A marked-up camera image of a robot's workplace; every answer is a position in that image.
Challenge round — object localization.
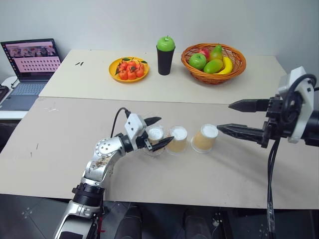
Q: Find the green orange mango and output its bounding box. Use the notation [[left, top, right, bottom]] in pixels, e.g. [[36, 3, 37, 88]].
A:
[[203, 58, 224, 74]]

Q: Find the clear plastic cup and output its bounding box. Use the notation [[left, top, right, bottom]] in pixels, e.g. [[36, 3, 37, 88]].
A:
[[145, 124, 166, 157], [165, 125, 188, 156]]

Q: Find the brown paper cup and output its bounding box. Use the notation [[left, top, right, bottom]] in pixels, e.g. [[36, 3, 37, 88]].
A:
[[190, 123, 219, 154]]

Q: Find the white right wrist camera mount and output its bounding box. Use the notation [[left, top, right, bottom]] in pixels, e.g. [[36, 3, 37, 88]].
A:
[[277, 66, 318, 144]]

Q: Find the orange wicker basket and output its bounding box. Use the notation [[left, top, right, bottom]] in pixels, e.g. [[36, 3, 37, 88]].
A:
[[180, 43, 247, 86]]

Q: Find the open grey laptop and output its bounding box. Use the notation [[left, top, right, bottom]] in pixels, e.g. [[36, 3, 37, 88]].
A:
[[0, 38, 62, 112]]

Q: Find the tall black cup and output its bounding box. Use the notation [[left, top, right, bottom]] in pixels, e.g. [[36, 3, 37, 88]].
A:
[[156, 44, 176, 76]]

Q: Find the yellow round plate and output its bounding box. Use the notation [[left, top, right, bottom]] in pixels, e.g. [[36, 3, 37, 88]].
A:
[[108, 56, 151, 84]]

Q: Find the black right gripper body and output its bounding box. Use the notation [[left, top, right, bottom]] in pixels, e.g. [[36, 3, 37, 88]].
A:
[[260, 95, 293, 149]]

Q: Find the green yellow pear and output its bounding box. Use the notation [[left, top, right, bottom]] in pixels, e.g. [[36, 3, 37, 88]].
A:
[[208, 44, 223, 61]]

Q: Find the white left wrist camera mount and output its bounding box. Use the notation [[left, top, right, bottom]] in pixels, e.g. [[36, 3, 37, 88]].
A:
[[124, 113, 148, 151]]

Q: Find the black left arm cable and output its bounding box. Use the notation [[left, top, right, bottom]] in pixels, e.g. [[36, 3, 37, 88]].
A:
[[110, 107, 132, 138]]

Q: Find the yellow banana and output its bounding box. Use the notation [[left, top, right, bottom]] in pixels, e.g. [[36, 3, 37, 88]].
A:
[[213, 56, 233, 75]]

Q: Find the black device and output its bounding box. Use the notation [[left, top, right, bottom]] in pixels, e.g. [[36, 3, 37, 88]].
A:
[[0, 84, 12, 106]]

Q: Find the green apple with stem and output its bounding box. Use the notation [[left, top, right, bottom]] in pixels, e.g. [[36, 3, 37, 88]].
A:
[[156, 35, 175, 52]]

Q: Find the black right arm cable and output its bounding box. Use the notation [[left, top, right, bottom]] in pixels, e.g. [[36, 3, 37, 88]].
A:
[[266, 74, 319, 239]]

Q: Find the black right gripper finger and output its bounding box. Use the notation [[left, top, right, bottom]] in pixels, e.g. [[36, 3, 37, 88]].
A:
[[216, 123, 266, 145], [228, 98, 271, 114]]

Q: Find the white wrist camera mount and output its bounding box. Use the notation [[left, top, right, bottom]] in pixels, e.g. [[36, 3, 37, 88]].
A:
[[277, 66, 318, 144], [124, 113, 148, 151]]

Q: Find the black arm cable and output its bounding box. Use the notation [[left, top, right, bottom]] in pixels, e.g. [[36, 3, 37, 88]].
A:
[[110, 107, 132, 138], [266, 74, 319, 239]]

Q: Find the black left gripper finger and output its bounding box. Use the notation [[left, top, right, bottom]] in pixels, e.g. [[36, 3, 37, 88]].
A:
[[151, 136, 175, 153], [144, 116, 162, 127]]

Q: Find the dark rounded shape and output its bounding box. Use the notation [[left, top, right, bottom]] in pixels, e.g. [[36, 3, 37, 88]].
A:
[[182, 208, 213, 239], [115, 204, 143, 239]]

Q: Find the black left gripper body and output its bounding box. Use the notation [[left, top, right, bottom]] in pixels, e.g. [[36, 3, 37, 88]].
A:
[[136, 131, 153, 152]]

